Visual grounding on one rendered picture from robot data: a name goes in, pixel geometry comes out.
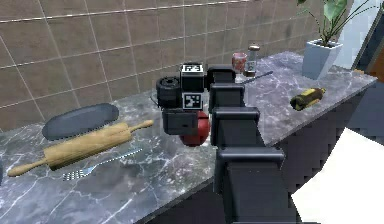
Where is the dark framed window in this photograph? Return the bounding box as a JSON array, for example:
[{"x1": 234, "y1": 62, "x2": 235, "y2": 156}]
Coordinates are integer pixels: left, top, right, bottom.
[{"x1": 335, "y1": 0, "x2": 384, "y2": 73}]

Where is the glass pepper shaker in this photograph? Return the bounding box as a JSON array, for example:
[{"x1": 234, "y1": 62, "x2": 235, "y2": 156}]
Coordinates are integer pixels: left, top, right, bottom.
[{"x1": 243, "y1": 45, "x2": 261, "y2": 78}]

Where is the red apple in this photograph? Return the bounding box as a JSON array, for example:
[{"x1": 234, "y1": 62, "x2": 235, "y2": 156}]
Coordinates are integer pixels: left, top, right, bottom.
[{"x1": 179, "y1": 110, "x2": 212, "y2": 148}]

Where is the dark grey oval plate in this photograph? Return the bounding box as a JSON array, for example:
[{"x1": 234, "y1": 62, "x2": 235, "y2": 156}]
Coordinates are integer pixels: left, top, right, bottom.
[{"x1": 41, "y1": 102, "x2": 120, "y2": 142}]

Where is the wooden rolling pin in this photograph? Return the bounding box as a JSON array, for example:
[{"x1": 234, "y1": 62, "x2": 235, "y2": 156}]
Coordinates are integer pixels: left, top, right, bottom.
[{"x1": 6, "y1": 119, "x2": 155, "y2": 178}]

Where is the dark grey knife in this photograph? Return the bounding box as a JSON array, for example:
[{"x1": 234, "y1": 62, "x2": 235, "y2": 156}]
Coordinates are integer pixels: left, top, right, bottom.
[{"x1": 240, "y1": 70, "x2": 274, "y2": 85}]

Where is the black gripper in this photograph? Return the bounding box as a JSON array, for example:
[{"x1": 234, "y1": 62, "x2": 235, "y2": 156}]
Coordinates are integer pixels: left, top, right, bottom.
[{"x1": 155, "y1": 76, "x2": 200, "y2": 136}]

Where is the grey slotted spatula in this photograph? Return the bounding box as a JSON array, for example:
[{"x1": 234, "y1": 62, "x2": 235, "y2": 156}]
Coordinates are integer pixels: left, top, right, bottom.
[{"x1": 62, "y1": 148, "x2": 144, "y2": 182}]

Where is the dark bottle with yellow label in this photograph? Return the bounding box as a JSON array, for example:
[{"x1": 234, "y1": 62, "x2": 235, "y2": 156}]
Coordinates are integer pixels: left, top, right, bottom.
[{"x1": 289, "y1": 87, "x2": 327, "y2": 112}]

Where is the red wine glass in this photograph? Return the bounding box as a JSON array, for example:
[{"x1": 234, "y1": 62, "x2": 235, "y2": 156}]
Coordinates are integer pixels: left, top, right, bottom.
[{"x1": 231, "y1": 51, "x2": 248, "y2": 84}]

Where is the dark marble kitchen counter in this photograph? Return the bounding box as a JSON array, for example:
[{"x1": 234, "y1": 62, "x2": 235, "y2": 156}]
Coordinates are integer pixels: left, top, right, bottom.
[{"x1": 0, "y1": 50, "x2": 380, "y2": 224}]

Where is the green plant in white pot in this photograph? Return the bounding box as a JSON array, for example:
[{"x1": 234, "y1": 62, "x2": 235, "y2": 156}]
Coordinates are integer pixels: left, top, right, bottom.
[{"x1": 295, "y1": 0, "x2": 372, "y2": 81}]

